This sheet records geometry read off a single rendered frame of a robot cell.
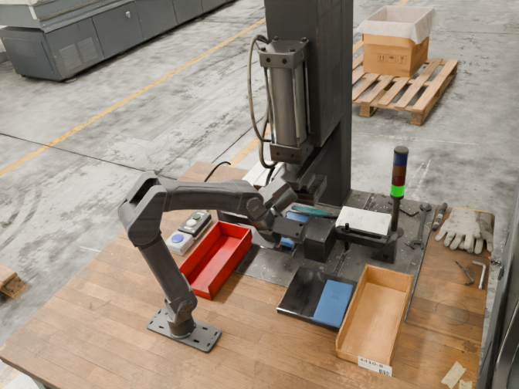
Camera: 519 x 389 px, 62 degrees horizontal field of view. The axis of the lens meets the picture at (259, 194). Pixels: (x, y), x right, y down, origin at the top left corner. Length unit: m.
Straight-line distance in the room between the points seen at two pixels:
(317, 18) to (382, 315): 0.73
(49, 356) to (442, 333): 0.98
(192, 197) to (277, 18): 0.46
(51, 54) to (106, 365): 5.14
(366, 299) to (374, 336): 0.12
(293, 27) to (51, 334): 1.00
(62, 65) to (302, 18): 5.21
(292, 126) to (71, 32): 5.28
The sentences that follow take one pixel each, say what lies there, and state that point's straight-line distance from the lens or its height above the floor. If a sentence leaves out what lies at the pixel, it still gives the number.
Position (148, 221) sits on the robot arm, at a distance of 0.88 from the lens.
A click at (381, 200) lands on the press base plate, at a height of 0.90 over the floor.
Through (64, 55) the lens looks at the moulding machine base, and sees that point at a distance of 6.11.
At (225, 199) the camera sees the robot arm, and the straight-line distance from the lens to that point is 0.94.
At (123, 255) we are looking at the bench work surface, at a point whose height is 0.90.
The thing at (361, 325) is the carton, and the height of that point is 0.90.
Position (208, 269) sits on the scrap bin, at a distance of 1.31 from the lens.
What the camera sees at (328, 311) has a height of 0.92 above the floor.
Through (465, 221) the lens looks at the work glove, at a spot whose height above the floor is 0.92.
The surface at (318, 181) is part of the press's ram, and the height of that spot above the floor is 1.14.
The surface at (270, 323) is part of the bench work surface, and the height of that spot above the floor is 0.90.
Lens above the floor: 1.82
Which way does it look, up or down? 36 degrees down
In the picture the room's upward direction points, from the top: 8 degrees counter-clockwise
